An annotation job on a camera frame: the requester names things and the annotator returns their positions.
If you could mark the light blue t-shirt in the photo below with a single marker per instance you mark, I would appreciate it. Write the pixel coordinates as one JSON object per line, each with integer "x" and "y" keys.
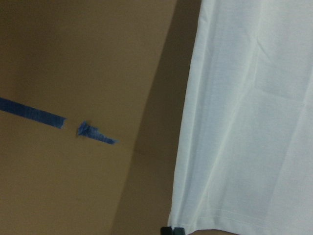
{"x": 245, "y": 154}

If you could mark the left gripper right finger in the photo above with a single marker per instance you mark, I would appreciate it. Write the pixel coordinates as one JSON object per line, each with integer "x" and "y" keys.
{"x": 178, "y": 231}

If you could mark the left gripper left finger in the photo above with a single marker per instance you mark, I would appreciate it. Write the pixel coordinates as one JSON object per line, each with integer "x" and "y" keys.
{"x": 166, "y": 231}

